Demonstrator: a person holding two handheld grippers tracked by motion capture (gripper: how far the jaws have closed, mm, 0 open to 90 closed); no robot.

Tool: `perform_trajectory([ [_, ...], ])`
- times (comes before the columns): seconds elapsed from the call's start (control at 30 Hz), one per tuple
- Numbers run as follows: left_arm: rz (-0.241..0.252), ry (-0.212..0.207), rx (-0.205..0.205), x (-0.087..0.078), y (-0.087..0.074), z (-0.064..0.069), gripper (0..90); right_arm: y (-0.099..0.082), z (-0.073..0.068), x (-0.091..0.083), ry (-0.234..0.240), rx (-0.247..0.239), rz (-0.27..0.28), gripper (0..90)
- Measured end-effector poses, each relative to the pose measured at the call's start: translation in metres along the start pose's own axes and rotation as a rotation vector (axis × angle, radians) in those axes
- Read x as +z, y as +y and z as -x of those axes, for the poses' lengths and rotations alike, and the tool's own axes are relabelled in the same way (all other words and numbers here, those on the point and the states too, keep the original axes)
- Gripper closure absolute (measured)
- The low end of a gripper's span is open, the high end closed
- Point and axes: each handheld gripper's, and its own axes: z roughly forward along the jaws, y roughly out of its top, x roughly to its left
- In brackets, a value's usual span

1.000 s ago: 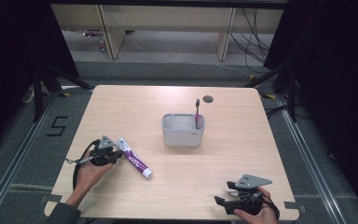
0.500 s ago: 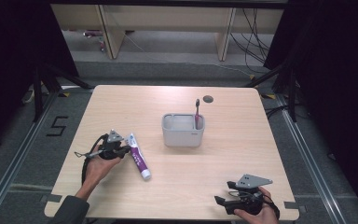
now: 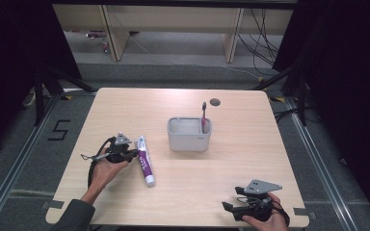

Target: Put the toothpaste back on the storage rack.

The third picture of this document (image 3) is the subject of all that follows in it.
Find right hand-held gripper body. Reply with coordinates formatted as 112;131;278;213
233;179;283;223

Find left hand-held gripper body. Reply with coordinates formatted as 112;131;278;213
105;131;133;164

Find white and purple toothpaste tube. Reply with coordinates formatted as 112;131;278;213
135;135;156;188

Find grey plastic holder box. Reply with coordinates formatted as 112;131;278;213
167;116;213;153

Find pink and grey toothbrush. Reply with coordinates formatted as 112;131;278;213
200;101;208;135

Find person's right hand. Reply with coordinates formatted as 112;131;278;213
242;192;291;231

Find person's left hand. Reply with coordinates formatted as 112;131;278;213
89;146;130;197

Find grey tape strip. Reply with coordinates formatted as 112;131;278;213
40;199;66;210
293;207;318;220

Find black metal stand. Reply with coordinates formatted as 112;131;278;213
252;59;310;127
33;63;98;127

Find small red floor object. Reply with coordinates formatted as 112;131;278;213
86;30;111;54

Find light wooden desk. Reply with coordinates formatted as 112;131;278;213
52;3;295;64

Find black curtain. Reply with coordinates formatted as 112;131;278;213
272;0;370;222
0;0;83;162

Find thin grey strap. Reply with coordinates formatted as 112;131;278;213
80;152;112;162

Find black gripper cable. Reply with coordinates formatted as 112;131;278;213
87;137;117;189
271;195;291;227

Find metal floor rail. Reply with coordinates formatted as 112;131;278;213
284;95;358;231
0;94;63;231

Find bundle of black cables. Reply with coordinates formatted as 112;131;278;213
237;9;281;77

